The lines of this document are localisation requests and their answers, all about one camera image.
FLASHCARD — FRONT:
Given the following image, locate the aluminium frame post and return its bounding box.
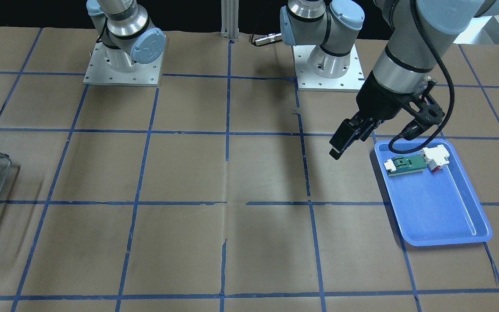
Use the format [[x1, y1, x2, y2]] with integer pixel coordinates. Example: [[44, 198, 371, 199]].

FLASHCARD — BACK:
[[220, 0, 240, 41]]

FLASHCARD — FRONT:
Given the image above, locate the white red connector block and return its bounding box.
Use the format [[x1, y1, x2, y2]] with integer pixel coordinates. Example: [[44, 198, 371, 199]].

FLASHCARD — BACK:
[[419, 144, 450, 172]]

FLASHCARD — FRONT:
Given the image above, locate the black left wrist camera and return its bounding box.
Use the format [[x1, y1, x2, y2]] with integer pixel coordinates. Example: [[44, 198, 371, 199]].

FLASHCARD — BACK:
[[401, 79, 445, 140]]

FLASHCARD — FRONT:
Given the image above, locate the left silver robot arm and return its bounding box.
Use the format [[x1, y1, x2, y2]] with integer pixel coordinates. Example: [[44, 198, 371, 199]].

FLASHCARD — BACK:
[[280, 0, 499, 159]]

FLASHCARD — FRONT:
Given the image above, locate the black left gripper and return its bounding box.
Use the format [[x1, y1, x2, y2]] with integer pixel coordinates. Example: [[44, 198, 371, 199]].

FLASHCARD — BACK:
[[329, 75, 406, 160]]

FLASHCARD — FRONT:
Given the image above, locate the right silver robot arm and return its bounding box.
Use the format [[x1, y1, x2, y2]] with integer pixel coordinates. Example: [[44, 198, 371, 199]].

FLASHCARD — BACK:
[[86, 0, 166, 72]]

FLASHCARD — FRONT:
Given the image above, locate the blue plastic tray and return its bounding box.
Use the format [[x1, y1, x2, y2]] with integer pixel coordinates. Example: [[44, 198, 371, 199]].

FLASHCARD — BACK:
[[374, 138, 493, 247]]

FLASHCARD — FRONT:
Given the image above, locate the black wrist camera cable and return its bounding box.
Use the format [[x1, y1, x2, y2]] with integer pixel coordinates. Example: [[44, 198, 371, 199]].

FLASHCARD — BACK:
[[389, 0, 456, 153]]

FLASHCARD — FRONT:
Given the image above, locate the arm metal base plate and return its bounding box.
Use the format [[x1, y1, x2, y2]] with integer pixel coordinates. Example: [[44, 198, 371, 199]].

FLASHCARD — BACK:
[[292, 45, 366, 92], [83, 42, 164, 87]]

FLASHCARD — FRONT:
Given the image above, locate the green circuit board part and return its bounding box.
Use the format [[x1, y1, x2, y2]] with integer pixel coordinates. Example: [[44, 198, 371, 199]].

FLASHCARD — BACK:
[[383, 155, 427, 176]]

